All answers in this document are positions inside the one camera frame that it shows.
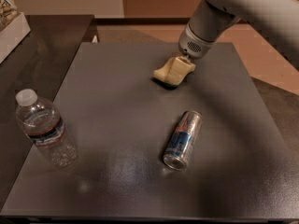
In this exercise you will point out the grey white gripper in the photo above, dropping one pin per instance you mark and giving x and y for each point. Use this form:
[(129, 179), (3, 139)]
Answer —
[(193, 45)]

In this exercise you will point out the yellow sponge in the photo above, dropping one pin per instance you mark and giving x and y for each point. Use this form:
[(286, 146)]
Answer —
[(174, 71)]

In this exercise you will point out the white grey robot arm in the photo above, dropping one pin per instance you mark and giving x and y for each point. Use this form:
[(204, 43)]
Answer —
[(277, 21)]

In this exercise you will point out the clear plastic water bottle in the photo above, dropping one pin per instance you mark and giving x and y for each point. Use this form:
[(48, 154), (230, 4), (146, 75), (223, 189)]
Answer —
[(43, 124)]

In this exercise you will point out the silver blue energy drink can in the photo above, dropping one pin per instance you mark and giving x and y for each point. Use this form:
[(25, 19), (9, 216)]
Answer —
[(179, 147)]

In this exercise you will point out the grey square table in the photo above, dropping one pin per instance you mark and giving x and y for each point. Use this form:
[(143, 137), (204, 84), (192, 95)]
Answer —
[(122, 120)]

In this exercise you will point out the dark side table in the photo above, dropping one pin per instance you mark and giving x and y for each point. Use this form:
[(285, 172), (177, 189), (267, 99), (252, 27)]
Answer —
[(39, 62)]

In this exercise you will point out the white box with snacks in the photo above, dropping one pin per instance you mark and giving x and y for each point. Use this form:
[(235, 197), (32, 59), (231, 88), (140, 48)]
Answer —
[(14, 27)]

